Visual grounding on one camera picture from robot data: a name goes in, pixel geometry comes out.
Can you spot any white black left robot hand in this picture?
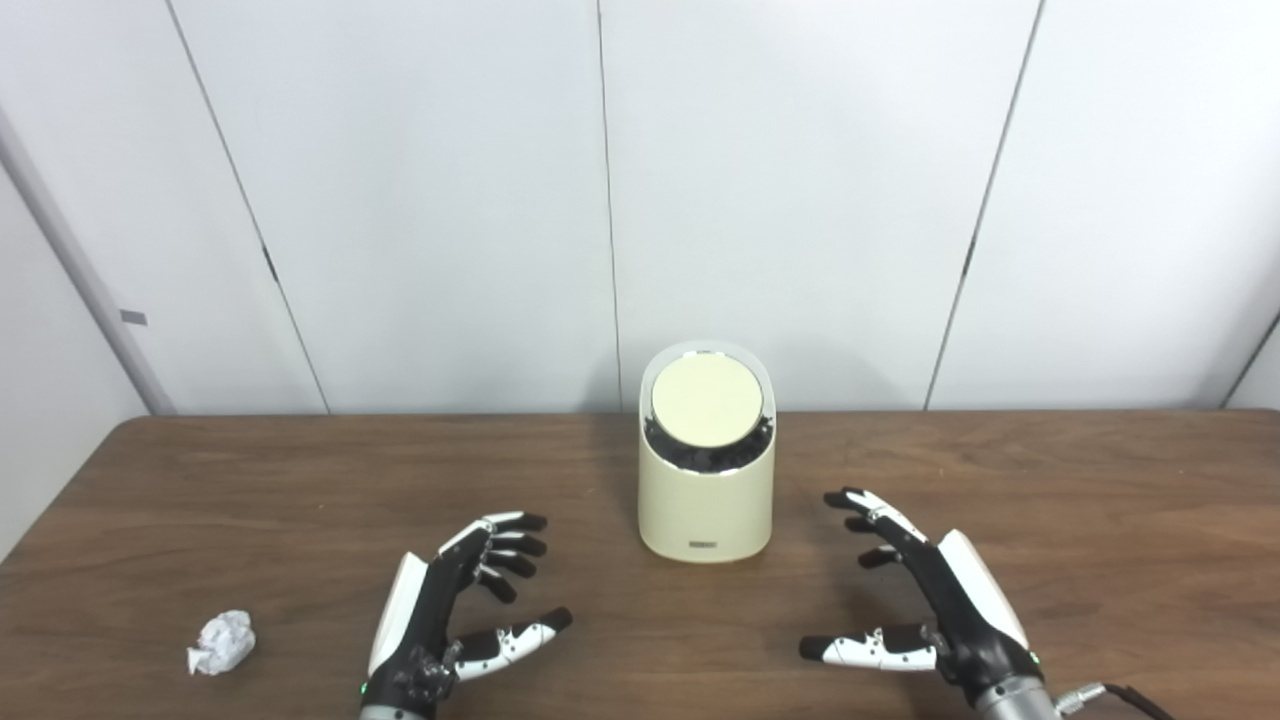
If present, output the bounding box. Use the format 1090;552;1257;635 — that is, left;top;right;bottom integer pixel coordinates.
360;511;574;714

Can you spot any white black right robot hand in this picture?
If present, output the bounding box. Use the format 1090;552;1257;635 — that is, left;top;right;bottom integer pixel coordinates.
799;487;1046;701

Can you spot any white paper ball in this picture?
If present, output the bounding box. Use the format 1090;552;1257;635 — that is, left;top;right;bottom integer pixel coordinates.
186;610;257;677

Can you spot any cream-colored round bin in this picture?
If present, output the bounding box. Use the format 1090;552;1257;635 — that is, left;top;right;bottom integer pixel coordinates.
638;342;777;564

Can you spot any black bin liner bag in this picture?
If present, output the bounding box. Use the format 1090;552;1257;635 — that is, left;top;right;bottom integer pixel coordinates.
643;410;776;473

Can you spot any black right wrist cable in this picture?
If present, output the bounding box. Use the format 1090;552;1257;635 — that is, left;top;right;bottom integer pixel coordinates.
1055;682;1179;720

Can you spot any grey wall corner post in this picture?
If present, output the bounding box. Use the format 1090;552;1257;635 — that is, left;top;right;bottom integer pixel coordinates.
0;105;179;416

